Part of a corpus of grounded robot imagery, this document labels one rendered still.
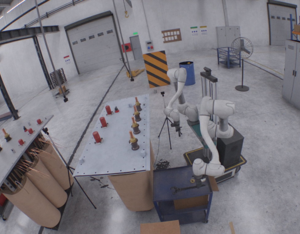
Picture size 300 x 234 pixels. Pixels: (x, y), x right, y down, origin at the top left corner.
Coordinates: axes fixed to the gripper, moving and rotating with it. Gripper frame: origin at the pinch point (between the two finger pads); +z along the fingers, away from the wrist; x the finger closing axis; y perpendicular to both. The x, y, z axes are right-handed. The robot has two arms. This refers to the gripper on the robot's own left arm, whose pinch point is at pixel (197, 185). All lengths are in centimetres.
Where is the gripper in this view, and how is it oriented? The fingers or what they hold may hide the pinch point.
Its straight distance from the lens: 175.4
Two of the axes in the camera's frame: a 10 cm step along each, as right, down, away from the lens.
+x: 0.1, 5.0, -8.6
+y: -9.8, 1.7, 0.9
